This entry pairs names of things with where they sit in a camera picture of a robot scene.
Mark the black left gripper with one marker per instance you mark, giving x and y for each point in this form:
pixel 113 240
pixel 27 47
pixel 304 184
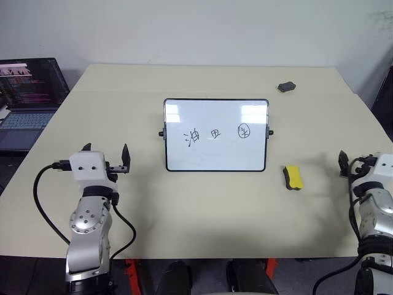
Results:
pixel 116 169

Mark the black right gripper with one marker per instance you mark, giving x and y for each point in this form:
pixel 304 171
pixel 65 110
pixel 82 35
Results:
pixel 356 172

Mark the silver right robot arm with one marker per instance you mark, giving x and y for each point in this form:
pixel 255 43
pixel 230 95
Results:
pixel 376 215

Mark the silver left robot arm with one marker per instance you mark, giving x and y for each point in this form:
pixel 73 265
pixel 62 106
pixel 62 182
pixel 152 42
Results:
pixel 87 227

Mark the yellow and black eraser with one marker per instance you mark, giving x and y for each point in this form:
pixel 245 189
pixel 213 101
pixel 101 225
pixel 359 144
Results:
pixel 295 176

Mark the small black object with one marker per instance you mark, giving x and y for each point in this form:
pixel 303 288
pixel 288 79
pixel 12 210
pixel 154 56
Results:
pixel 287 86

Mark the open dark laptop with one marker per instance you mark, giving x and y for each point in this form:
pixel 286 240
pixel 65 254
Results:
pixel 27 92

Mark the small black-framed whiteboard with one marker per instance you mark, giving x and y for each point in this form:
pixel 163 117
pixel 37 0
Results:
pixel 215 135

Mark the dark rounded shape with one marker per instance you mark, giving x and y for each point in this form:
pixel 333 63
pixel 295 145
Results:
pixel 176 278
pixel 250 276

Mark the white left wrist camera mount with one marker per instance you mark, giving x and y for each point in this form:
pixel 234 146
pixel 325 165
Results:
pixel 87 167

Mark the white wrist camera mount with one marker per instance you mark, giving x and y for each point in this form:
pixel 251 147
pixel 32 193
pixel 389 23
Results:
pixel 87 167
pixel 385 168

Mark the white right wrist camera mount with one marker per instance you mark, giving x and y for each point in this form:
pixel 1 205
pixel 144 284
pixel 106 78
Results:
pixel 385 168

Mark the red table frame leg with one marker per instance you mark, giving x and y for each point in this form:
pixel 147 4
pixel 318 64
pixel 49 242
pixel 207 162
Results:
pixel 132 276
pixel 270 265

